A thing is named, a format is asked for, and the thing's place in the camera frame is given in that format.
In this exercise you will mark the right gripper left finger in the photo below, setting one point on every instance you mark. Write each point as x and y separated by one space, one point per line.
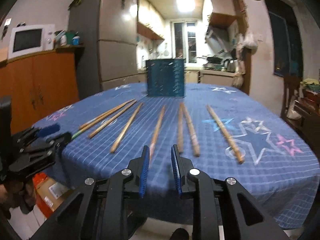
97 209

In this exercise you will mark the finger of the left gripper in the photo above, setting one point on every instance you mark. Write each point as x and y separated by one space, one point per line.
61 140
48 130

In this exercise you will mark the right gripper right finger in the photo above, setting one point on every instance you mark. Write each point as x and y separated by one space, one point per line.
227 200

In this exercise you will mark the kitchen window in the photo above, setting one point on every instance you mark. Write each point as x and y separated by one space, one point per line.
184 46

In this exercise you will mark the person's left hand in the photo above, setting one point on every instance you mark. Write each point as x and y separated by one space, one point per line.
16 193

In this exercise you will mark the orange wooden cabinet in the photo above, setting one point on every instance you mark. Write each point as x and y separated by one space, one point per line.
40 84

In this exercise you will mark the cardboard box on floor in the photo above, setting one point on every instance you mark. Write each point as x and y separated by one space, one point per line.
50 194

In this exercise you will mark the blue checked star tablecloth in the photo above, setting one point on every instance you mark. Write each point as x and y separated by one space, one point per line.
280 170

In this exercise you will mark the white microwave oven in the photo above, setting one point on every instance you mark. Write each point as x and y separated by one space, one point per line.
30 39

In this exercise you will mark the dark wooden sideboard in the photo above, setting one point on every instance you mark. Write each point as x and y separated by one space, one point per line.
309 125

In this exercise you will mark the grey refrigerator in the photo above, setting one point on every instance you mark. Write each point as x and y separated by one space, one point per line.
108 31

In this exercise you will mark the teal slotted utensil holder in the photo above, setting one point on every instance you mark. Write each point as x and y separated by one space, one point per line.
165 77

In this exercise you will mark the silver electric kettle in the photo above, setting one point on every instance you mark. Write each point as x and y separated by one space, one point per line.
230 65

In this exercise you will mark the dark wooden chair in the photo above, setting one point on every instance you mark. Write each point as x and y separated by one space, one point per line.
291 93

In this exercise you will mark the steel range hood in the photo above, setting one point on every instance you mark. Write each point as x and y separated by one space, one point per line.
218 40

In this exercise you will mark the white hanging plastic bag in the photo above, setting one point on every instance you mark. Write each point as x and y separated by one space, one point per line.
250 40

